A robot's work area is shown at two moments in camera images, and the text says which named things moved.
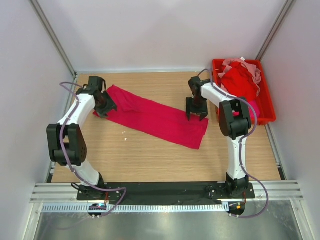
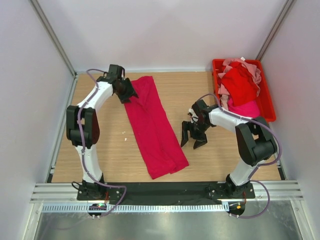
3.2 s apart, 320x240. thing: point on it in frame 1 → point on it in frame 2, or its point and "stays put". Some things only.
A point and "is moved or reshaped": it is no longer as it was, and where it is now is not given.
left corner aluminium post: (51, 34) stays put
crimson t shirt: (155, 118) is moved or reshaped
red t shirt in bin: (238, 81) stays put
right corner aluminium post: (274, 29) stays put
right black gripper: (202, 112) → (200, 139)
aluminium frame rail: (280, 191) stays put
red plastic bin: (267, 114) stays put
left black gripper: (110, 106) → (125, 99)
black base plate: (163, 191) stays put
